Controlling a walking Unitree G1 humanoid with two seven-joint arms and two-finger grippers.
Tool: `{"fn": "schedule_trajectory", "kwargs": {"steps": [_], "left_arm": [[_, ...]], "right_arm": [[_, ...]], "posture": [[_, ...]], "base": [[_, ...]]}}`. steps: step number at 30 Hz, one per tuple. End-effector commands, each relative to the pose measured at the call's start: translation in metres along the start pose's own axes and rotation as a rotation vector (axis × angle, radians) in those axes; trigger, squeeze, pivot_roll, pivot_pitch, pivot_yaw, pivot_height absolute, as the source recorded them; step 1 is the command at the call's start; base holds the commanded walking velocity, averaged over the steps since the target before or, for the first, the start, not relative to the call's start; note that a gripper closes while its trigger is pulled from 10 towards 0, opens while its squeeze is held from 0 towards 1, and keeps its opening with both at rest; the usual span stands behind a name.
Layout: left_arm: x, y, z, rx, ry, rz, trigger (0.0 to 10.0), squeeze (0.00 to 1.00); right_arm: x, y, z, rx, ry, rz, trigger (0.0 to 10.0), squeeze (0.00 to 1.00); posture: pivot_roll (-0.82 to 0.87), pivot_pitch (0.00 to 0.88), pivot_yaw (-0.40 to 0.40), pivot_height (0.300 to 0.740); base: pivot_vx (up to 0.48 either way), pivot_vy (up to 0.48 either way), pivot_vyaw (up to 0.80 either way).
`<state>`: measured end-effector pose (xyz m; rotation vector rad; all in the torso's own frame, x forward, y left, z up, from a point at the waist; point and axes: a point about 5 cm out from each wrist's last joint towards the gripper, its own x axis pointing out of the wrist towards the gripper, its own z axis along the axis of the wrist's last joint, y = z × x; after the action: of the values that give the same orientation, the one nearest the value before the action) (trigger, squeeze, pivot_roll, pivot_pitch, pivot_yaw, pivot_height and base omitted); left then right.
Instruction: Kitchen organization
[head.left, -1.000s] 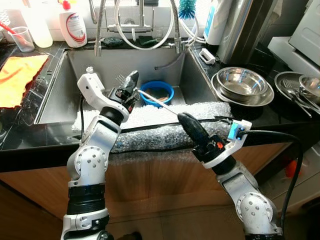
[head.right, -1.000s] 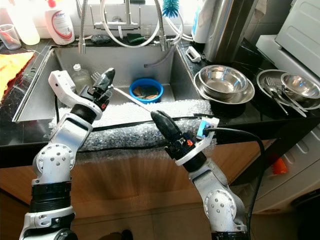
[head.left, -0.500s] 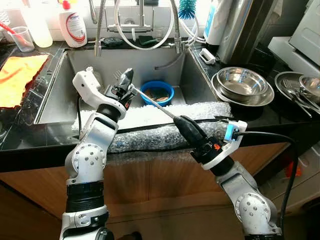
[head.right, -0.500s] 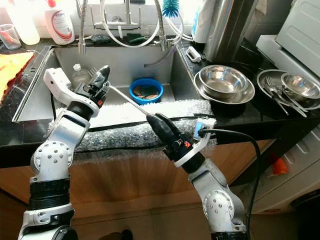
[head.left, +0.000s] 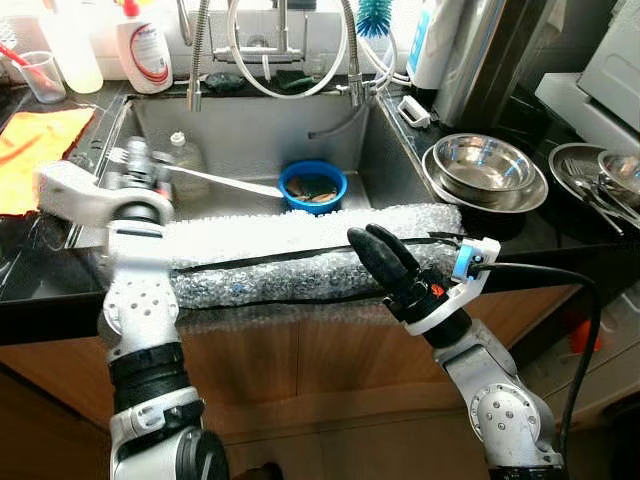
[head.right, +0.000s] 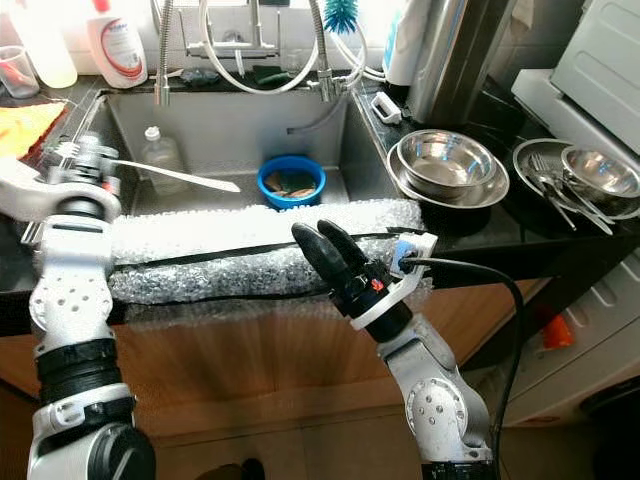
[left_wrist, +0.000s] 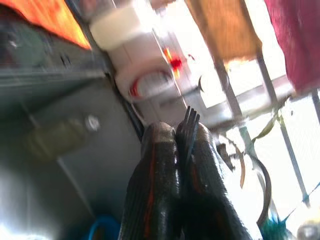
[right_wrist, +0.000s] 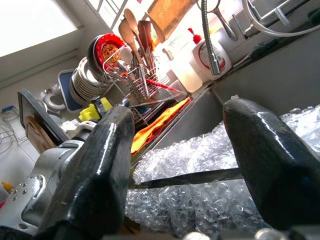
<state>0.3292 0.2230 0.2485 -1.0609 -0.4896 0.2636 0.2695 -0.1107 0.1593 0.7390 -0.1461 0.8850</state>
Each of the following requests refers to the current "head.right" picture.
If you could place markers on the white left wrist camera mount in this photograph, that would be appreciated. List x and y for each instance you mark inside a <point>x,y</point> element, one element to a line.
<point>30,190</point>

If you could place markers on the small white plastic holder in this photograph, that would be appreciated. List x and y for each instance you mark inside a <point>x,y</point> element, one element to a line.
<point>387,107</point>

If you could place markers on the translucent plastic bottle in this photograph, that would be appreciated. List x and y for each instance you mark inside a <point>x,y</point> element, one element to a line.
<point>50,50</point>

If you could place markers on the steel deep plate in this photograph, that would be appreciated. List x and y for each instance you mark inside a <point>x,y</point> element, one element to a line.
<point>448,202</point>
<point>525,165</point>

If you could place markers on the blue bottle brush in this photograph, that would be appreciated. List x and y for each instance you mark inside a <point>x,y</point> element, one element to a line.
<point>342,13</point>

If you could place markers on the tall steel cylinder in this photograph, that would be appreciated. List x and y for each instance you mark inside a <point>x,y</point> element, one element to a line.
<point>455,55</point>

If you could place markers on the large steel bowl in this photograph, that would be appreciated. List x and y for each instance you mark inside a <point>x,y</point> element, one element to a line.
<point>455,155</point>

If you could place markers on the steel gooseneck faucet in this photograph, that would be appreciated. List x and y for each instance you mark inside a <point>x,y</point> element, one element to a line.
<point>325,55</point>

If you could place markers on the blue plastic bowl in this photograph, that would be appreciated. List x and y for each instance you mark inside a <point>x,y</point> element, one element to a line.
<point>268,190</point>

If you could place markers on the stainless steel sink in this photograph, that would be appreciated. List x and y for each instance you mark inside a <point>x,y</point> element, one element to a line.
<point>240,125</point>

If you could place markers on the steel eating utensil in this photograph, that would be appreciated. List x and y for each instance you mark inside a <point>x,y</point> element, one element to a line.
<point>190,178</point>

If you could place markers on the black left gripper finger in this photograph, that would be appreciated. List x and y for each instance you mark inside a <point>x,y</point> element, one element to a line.
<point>105,148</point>
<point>81,146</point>

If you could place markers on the steel faucet tap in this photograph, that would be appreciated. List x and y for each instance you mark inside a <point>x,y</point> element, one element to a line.
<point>255,22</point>

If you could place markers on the orange cloth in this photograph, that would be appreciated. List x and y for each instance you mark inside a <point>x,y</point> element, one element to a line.
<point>30,125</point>

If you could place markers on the white blue detergent bottle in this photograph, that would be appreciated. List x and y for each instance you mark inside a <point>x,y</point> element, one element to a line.
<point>405,40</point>

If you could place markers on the dark scouring pad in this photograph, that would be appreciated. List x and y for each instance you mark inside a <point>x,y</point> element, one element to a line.
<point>199,74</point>

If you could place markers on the green sponge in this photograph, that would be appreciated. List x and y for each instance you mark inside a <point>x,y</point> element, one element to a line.
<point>273,75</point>

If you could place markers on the clear plastic cup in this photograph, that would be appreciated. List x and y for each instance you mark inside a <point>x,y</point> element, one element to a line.
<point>20,75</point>

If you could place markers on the small steel bowl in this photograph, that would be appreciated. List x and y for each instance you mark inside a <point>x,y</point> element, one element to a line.
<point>605,172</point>

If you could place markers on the orange plastic item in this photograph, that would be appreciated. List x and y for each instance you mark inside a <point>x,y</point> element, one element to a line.
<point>556,332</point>

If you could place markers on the bubble wrap sheet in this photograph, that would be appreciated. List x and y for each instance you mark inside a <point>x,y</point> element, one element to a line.
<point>240,235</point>

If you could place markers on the wooden sink cabinet front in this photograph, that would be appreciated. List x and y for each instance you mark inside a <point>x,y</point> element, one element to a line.
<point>290,370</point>

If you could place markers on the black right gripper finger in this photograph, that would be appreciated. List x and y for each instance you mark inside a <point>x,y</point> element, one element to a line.
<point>320,260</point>
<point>342,250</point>

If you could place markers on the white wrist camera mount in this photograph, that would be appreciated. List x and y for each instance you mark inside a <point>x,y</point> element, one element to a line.
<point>423,245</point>
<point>30,190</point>

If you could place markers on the clear plastic bottle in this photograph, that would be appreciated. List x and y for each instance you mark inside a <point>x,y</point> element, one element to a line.
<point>163,160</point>

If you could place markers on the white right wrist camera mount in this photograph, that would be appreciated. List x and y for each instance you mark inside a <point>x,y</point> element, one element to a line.
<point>423,245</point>

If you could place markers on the white red soap bottle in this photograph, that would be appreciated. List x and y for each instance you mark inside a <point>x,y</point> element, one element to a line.
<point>117,50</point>

